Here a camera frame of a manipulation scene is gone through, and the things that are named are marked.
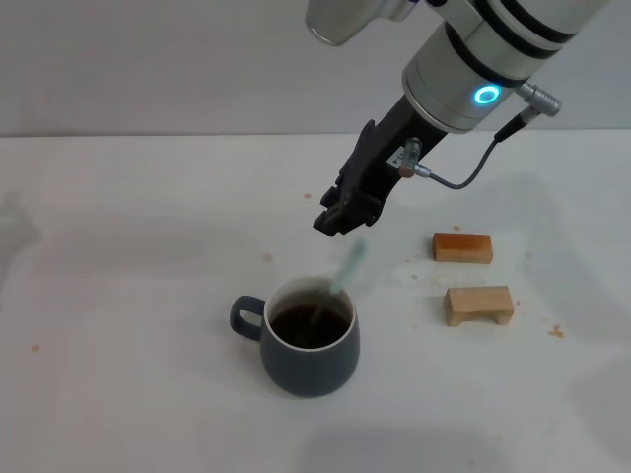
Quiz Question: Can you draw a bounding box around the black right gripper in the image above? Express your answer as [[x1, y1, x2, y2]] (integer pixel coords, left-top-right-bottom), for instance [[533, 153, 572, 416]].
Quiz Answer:
[[313, 96, 448, 237]]

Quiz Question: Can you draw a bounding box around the spoon with light blue handle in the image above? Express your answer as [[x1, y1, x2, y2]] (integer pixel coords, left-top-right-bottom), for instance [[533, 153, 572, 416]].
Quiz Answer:
[[308, 238, 369, 341]]

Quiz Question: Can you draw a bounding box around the grey ceramic cup with handle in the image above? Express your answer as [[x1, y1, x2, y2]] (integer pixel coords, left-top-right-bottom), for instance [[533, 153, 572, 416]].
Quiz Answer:
[[229, 275, 361, 398]]

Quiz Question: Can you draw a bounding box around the orange stained wooden block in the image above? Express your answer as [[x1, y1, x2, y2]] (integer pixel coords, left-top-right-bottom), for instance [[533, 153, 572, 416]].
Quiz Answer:
[[432, 232, 494, 266]]

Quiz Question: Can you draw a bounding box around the dark coffee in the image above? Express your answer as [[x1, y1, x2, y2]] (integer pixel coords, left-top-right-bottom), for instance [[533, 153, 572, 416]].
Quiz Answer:
[[269, 304, 352, 349]]

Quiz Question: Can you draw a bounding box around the plain notched wooden block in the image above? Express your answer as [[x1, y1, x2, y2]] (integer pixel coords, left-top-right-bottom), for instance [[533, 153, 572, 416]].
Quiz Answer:
[[443, 285, 516, 327]]

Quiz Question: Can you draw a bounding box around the grey cable with metal plugs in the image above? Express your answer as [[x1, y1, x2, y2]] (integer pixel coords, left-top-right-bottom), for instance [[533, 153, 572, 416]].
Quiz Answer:
[[401, 82, 563, 191]]

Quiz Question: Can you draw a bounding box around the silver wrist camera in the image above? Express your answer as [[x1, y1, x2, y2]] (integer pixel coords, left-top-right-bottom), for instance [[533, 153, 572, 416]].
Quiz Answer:
[[305, 0, 413, 48]]

